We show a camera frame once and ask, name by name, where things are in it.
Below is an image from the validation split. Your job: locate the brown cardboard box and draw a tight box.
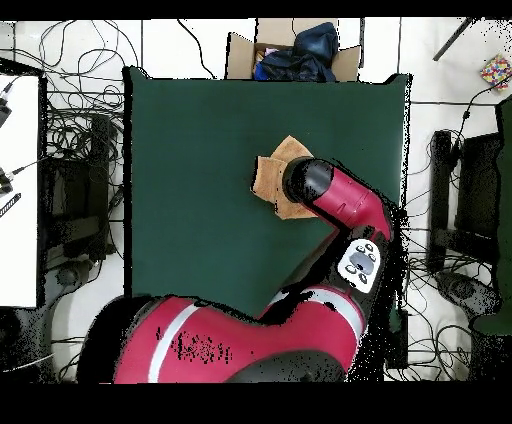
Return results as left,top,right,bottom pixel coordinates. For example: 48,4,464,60
225,17,363,83

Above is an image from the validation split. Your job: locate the white desk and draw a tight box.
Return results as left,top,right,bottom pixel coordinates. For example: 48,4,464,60
0,73,41,309

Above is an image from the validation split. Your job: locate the dark green table cloth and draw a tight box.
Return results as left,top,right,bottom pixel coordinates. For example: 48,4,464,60
122,66,412,327

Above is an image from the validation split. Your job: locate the tan terry towel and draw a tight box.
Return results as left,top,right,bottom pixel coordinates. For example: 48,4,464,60
250,134,321,220

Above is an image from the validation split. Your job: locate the black frame stand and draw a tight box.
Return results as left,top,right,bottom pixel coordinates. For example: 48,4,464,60
42,114,118,263
426,129,502,273

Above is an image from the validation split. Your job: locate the grey chair base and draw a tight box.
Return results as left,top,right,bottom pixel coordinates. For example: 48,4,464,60
434,270,502,321
11,255,99,383

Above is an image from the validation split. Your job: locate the dark green draped cloth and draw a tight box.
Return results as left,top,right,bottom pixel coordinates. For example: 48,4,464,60
471,94,512,337

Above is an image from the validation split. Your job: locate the black desk device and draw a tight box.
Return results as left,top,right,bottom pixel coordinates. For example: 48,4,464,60
0,93,14,130
0,166,15,197

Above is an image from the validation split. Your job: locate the dark blue garment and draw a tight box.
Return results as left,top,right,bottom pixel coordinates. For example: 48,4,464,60
254,21,340,83

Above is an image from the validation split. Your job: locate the black slotted strip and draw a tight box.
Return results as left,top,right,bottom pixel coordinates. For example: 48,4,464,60
0,192,23,220

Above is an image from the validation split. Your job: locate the black cable tangle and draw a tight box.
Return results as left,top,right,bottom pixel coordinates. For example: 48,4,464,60
0,19,141,161
401,131,481,381

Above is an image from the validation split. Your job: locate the long black cable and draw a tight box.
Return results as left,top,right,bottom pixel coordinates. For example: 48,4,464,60
176,18,218,80

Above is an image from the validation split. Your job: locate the grey metal bar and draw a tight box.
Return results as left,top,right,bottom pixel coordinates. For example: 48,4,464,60
432,17,476,62

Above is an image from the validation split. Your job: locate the multicoloured patterned cloth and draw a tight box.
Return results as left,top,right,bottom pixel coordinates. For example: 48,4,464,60
479,53,512,91

